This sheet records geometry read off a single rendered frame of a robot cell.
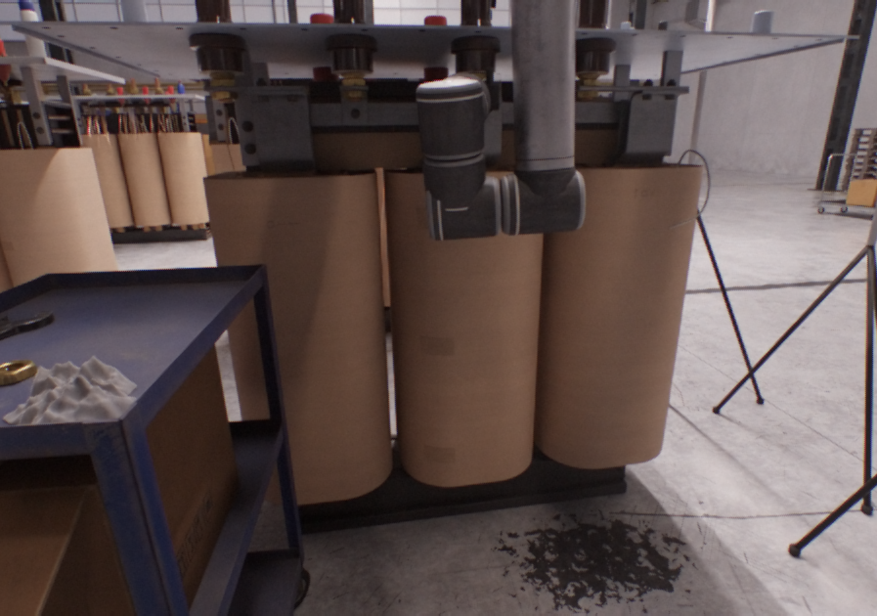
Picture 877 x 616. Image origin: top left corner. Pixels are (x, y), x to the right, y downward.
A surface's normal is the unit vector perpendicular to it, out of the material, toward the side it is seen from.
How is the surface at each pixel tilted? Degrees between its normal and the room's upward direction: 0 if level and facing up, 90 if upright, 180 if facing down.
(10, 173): 90
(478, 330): 90
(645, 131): 90
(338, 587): 0
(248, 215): 90
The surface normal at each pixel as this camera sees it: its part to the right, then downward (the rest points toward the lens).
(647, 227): 0.16, 0.31
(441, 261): -0.08, 0.32
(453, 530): -0.02, -0.95
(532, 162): -0.51, 0.32
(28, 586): 0.04, -0.71
